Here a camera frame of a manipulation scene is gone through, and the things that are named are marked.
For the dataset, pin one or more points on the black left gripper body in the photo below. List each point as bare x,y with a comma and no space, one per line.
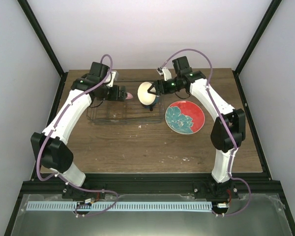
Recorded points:
113,96

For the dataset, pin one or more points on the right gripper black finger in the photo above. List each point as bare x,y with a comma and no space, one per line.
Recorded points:
153,87
153,92

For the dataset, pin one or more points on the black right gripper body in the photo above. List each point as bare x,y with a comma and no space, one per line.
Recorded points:
168,89

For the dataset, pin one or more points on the dark blue mug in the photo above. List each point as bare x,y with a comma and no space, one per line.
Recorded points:
152,105

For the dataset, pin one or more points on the cream upturned bowl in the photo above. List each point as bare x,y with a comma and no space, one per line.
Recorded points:
143,95

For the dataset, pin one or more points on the pink plastic bear plate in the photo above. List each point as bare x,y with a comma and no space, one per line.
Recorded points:
129,96

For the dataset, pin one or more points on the red plate with teal flower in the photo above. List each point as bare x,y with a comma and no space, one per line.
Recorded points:
185,117

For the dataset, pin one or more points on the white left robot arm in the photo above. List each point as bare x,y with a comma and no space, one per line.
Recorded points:
53,157

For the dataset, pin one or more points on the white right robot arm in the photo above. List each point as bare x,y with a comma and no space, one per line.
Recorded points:
224,139

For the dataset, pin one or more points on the grey wire dish rack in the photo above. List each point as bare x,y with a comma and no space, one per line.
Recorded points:
130,111

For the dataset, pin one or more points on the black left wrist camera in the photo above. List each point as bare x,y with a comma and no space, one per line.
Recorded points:
99,70

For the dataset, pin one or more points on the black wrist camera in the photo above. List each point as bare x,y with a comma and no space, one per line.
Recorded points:
99,70
180,64

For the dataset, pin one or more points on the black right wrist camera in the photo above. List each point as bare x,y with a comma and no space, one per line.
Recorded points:
180,64

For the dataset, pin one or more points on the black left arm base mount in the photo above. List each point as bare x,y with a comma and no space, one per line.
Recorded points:
69,192

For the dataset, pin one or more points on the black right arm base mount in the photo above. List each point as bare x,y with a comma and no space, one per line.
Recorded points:
210,189

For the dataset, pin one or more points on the black aluminium enclosure frame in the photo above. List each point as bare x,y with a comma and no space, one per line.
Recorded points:
158,183

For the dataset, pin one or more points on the light blue slotted cable duct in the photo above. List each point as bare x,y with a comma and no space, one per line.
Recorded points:
120,206

